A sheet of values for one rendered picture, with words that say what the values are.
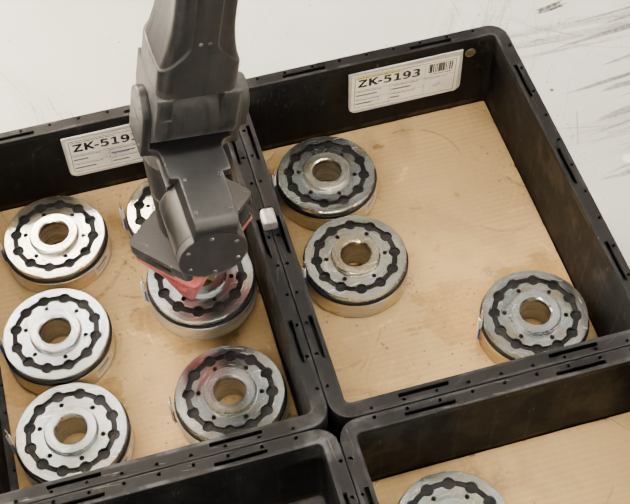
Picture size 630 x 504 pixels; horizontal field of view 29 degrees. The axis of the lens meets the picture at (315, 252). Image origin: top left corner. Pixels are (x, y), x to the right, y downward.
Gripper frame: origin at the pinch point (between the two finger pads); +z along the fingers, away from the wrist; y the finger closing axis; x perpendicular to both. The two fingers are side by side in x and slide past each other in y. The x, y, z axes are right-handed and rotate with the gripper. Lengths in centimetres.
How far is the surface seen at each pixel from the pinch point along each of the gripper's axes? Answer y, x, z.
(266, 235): 5.0, -4.3, -3.0
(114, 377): -11.0, 3.4, 6.5
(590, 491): 1.6, -40.1, 6.4
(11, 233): -4.2, 20.7, 3.9
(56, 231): -1.1, 17.8, 5.2
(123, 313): -4.8, 7.0, 6.8
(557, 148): 28.1, -22.9, -2.4
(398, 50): 31.7, -3.2, -2.0
